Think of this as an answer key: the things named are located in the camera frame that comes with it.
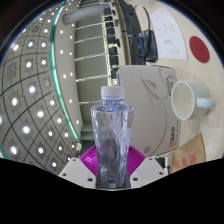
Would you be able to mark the flat round red coaster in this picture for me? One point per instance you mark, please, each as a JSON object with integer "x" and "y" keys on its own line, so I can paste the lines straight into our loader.
{"x": 199, "y": 49}

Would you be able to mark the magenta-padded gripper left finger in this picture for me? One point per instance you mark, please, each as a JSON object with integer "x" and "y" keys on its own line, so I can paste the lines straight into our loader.
{"x": 75, "y": 170}

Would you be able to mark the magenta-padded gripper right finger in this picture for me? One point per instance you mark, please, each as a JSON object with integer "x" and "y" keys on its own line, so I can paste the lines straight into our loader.
{"x": 146, "y": 170}

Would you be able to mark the row of black office chairs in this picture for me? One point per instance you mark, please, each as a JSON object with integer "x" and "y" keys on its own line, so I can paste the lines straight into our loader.
{"x": 113, "y": 50}

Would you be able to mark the long curved conference desk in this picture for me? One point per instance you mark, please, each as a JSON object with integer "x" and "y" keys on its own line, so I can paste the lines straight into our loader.
{"x": 128, "y": 30}

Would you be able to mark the group of ceiling lights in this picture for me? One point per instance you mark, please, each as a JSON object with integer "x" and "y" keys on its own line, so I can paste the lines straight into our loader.
{"x": 31, "y": 89}

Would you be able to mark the brown paper envelope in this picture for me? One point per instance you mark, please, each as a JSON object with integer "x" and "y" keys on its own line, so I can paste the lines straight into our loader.
{"x": 188, "y": 156}

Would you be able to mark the white printed paper sheet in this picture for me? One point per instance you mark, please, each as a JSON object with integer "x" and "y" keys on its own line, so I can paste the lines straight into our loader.
{"x": 168, "y": 33}

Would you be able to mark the large white cardboard box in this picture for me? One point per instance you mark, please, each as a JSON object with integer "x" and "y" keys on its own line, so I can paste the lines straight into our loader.
{"x": 150, "y": 116}

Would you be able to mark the white ceramic mug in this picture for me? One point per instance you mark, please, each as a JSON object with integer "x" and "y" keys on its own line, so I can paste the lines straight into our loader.
{"x": 183, "y": 100}

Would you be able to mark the clear plastic water bottle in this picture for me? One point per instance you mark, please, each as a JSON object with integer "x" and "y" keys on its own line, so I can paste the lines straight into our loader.
{"x": 111, "y": 133}

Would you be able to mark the black pouch bag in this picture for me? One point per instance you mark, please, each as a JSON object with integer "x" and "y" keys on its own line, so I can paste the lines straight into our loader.
{"x": 148, "y": 46}

